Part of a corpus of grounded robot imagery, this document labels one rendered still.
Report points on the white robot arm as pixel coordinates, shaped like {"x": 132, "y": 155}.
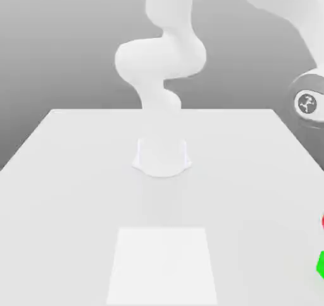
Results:
{"x": 162, "y": 58}

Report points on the small green cube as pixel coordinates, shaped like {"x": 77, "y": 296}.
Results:
{"x": 321, "y": 264}

